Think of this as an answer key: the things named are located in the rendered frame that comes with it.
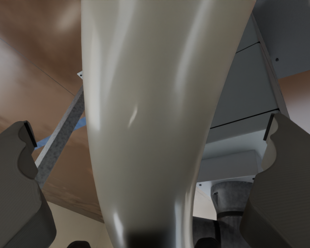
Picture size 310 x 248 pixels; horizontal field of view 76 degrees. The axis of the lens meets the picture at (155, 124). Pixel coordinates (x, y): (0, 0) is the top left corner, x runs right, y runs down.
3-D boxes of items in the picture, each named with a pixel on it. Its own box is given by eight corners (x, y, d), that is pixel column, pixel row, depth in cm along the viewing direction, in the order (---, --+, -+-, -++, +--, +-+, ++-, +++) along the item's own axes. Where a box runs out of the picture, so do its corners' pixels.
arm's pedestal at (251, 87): (281, 59, 126) (330, 190, 74) (208, 89, 155) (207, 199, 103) (254, -16, 99) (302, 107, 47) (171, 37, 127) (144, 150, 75)
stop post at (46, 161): (77, 73, 165) (-14, 207, 99) (93, 64, 155) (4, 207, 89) (94, 90, 177) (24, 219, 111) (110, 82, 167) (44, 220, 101)
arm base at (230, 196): (273, 203, 70) (279, 234, 64) (219, 203, 80) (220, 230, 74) (264, 179, 59) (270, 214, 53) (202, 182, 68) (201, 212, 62)
